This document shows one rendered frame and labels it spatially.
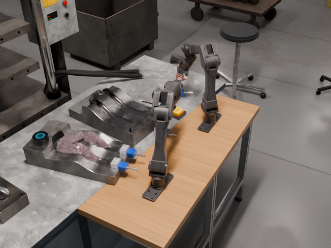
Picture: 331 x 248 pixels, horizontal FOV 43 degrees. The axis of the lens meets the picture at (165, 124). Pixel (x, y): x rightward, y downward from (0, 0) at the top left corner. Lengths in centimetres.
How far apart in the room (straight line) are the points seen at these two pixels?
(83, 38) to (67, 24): 174
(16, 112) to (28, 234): 100
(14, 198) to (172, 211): 72
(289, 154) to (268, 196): 54
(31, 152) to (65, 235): 45
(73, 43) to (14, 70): 217
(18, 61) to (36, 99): 27
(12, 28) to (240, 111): 141
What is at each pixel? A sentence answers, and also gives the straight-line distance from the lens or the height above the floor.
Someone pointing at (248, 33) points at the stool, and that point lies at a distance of 393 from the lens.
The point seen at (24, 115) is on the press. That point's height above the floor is 79.
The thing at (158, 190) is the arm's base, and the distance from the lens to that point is 204.
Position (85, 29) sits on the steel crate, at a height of 46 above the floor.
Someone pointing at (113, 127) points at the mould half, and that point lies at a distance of 233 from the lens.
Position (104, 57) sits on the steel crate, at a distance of 453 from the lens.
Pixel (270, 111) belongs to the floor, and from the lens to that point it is 406.
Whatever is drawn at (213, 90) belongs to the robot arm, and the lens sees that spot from 236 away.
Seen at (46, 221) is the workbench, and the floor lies 80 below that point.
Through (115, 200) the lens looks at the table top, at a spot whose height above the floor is 80.
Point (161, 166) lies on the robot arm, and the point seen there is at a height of 94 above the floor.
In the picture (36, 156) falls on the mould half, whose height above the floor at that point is 87.
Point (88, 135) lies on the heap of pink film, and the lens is 222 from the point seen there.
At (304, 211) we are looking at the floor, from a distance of 316.
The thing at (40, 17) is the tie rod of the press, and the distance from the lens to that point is 258.
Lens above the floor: 226
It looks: 36 degrees down
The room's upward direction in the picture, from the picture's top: 1 degrees counter-clockwise
